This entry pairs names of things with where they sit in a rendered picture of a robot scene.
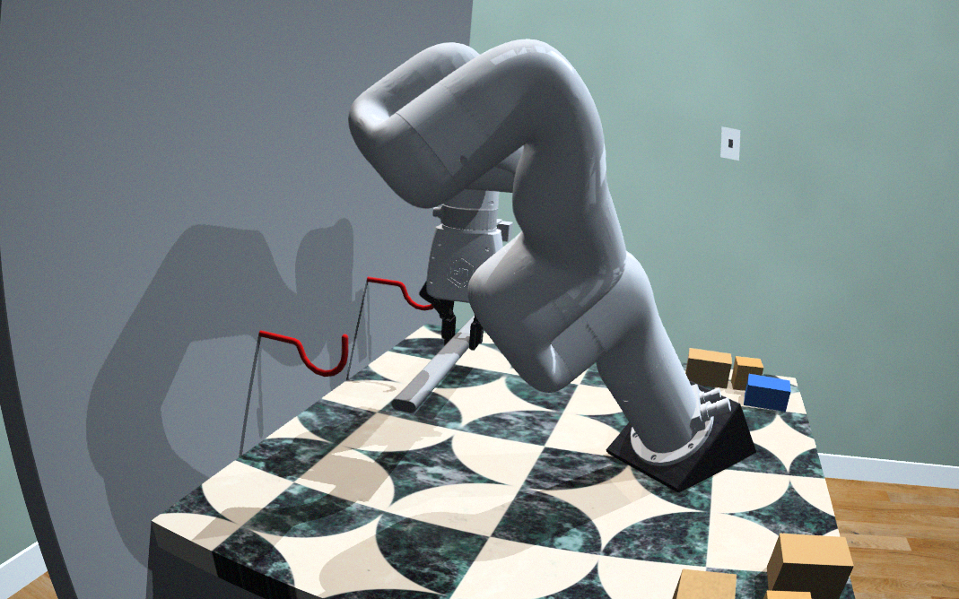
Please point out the blue rectangular block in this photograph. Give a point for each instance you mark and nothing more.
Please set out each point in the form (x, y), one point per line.
(767, 393)

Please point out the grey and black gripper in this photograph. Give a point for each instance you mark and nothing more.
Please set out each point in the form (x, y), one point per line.
(454, 258)

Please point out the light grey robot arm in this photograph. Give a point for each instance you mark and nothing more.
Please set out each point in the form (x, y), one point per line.
(528, 295)

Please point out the grey wall panel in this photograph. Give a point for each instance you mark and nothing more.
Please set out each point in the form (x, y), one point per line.
(176, 176)

